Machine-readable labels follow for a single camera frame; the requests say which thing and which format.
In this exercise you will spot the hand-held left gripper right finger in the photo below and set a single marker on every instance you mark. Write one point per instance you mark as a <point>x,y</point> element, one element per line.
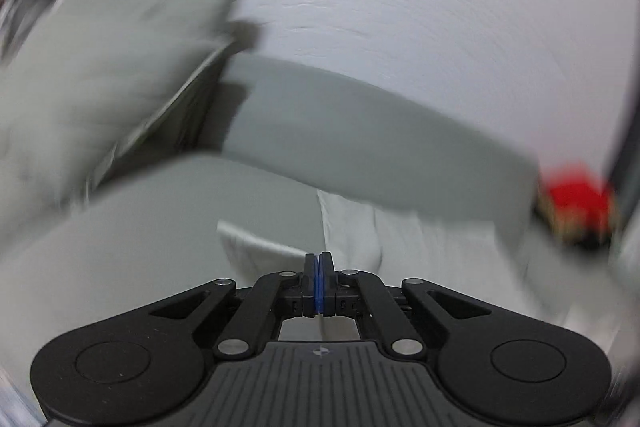
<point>325,283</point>

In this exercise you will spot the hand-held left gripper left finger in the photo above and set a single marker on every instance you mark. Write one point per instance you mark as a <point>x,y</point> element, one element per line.
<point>311,283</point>

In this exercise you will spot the white garment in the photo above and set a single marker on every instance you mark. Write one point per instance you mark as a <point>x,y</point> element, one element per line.
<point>360,232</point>

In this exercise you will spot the red and black object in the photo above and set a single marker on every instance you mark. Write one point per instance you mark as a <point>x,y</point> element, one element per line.
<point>575,202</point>

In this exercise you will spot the grey pillow with white piping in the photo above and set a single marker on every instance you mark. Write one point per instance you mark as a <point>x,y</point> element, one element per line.
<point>100,72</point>

